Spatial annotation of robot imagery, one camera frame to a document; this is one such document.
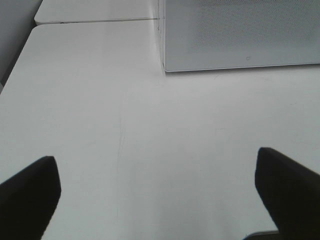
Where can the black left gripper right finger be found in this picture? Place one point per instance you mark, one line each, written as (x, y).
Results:
(291, 194)

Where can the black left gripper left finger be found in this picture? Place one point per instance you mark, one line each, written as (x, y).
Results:
(29, 199)

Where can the white microwave door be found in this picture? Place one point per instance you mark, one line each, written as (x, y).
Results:
(198, 35)

